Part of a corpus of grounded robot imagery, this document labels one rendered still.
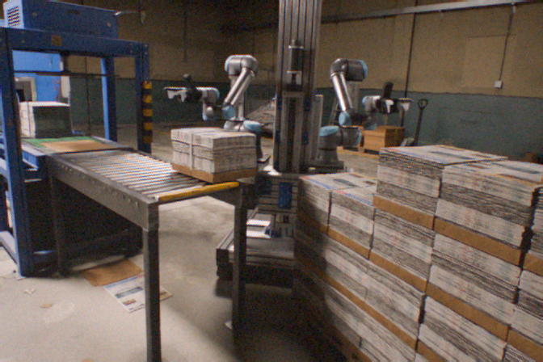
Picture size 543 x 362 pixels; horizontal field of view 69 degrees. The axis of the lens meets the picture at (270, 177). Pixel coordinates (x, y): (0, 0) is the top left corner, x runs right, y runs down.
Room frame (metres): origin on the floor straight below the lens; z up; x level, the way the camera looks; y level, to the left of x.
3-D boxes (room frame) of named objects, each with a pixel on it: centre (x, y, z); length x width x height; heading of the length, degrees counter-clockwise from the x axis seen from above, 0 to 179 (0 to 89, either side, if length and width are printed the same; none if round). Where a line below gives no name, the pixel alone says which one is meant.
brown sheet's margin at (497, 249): (1.20, -0.78, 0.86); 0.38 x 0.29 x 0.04; 117
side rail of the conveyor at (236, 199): (2.36, 0.60, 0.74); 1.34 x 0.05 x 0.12; 45
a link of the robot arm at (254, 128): (2.58, 0.14, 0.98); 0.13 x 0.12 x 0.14; 55
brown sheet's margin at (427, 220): (1.47, -0.64, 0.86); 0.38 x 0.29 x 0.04; 120
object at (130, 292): (2.21, 0.80, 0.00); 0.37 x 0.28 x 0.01; 45
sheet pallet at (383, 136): (8.30, -2.11, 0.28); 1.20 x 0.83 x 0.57; 45
